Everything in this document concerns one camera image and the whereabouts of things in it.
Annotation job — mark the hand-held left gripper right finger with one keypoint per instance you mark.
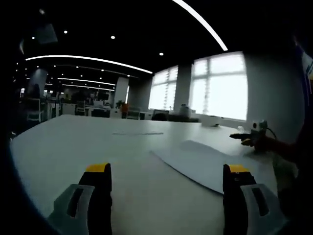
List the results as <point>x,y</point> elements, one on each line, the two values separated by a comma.
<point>234,195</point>

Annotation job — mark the white table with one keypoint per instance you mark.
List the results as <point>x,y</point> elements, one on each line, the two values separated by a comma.
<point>73,151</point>

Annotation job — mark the blue white wall poster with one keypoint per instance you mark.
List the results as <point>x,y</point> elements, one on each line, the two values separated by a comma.
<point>308,68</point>

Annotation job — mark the white slatted office chair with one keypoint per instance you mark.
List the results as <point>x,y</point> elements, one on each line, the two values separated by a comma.
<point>134,113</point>

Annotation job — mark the black office chair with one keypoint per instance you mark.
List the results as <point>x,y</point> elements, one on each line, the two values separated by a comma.
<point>160,115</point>

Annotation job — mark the person's right hand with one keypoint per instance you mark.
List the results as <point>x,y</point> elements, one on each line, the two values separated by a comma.
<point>262,145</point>

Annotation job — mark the white paper sheet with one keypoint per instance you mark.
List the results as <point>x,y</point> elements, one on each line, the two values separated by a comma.
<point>195,161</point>

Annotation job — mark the ceiling air conditioner vent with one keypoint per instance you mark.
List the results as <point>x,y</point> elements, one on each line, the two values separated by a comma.
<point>46,34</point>

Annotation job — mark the white mesh office chair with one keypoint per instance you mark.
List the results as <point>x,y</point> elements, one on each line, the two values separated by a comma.
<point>34,110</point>

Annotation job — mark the large bright window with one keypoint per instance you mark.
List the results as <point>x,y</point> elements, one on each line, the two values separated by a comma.
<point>220,90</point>

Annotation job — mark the curved ceiling light strip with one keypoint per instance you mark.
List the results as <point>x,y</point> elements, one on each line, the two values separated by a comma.
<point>88,60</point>
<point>203,23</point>

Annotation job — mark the green potted plant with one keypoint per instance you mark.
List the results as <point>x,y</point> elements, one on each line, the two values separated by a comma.
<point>122,106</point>

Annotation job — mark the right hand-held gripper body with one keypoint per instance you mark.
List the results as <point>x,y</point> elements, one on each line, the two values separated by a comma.
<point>258,128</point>

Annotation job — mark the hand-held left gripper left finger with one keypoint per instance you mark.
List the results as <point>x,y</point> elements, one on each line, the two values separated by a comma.
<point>97,195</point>

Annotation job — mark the person in dark clothes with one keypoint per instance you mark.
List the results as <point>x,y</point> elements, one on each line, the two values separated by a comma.
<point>298,171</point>

